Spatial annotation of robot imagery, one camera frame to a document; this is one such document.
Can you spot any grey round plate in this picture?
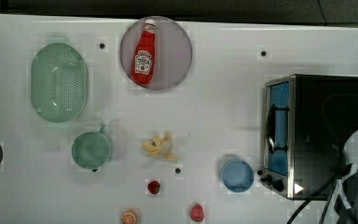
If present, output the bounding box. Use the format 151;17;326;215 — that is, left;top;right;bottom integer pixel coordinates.
119;16;192;91

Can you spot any toy orange half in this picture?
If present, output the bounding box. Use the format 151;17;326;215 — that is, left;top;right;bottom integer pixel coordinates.
120;209;138;224

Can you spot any pink toy strawberry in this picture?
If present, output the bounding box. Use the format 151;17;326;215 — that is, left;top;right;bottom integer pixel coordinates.
190;203;204;222

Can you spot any green cup with handle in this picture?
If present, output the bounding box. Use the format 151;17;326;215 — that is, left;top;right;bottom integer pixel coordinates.
71;123;111;172

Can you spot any green oval colander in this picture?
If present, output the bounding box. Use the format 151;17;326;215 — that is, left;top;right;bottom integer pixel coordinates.
31;43;89;123

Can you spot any yellow plush peeled banana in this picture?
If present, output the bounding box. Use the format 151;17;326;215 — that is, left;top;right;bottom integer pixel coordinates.
141;133;179;161

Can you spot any red plush ketchup bottle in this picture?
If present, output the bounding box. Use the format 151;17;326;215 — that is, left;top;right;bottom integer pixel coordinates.
131;19;156;84

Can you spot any dark red toy strawberry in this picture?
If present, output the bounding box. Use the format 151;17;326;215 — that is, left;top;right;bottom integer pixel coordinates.
147;180;160;194

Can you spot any black and steel toaster oven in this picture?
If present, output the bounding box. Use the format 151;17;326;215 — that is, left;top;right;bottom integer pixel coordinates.
261;74;358;201

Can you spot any blue plastic cup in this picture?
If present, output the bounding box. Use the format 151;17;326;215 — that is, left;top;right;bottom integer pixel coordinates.
221;160;254;193

